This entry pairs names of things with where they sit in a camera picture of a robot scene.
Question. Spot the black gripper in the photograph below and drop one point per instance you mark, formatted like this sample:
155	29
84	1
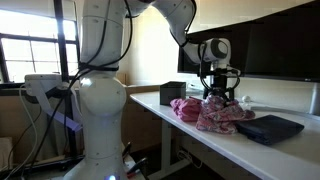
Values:
220	83

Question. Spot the pink floral patterned cloth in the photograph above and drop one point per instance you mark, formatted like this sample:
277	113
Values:
218	116

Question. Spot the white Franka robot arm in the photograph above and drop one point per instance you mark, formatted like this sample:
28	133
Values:
100	100

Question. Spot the plain pink cloth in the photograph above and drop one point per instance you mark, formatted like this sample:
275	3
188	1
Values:
186	108

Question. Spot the dark grey fabric box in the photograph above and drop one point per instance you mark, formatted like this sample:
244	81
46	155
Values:
172	92

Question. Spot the dark folded cloth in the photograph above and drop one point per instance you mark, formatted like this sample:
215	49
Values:
268	128

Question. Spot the black computer monitor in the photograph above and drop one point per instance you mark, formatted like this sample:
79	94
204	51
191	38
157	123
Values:
238	46
283	43

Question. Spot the white desk leg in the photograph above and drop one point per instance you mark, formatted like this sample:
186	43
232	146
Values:
165	146

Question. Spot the brown wooden cabinet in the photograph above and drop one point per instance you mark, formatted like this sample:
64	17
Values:
140	120

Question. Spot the silver monitor stand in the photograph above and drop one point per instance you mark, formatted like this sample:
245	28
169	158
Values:
315	100

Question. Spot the black red clamps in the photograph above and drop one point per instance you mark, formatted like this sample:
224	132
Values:
135	165

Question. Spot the black vertical pole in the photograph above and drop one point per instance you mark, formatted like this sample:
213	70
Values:
69	133

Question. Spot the purple metal bar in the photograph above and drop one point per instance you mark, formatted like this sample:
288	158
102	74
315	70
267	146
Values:
65	120

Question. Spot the white device on stand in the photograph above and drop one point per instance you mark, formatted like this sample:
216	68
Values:
41	81

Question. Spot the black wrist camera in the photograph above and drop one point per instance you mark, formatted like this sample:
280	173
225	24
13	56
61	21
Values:
226	70

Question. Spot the window with dark frame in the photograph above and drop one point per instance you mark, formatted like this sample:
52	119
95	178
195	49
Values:
30	50

